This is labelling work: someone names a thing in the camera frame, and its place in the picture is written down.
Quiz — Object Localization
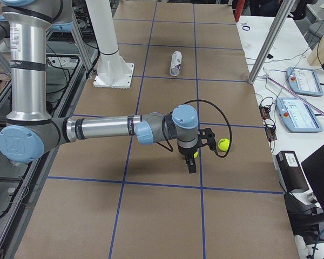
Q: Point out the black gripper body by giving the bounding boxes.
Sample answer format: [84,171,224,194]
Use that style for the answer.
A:
[178,145,198,156]

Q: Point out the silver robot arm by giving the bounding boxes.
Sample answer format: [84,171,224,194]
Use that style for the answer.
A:
[0,1,201,173]

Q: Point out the small black box device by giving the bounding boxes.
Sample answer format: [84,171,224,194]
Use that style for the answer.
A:
[275,151,309,193]

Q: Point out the far teach pendant tablet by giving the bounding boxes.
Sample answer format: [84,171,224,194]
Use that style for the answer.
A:
[286,67,323,97]

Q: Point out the yellow tennis ball on table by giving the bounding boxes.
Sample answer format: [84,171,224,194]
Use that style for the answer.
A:
[218,138,230,152]

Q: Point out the teach pendant tablet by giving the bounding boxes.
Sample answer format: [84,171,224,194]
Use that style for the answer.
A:
[276,98,322,133]
[286,67,323,97]

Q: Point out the near teach pendant tablet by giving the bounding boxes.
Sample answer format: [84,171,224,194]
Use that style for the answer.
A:
[276,98,322,133]

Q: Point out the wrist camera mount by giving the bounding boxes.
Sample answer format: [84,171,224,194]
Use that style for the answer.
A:
[197,128,217,151]

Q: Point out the aluminium frame post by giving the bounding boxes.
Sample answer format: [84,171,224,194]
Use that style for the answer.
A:
[247,0,295,85]

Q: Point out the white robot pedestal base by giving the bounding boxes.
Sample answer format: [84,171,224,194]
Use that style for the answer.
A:
[86,0,134,89]

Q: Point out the metal grabber stick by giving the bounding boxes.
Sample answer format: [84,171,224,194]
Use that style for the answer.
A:
[264,74,324,116]

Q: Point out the clear tennis ball tube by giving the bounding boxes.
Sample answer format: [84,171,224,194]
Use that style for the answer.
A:
[170,51,182,77]

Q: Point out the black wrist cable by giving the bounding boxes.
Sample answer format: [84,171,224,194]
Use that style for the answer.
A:
[158,100,232,158]

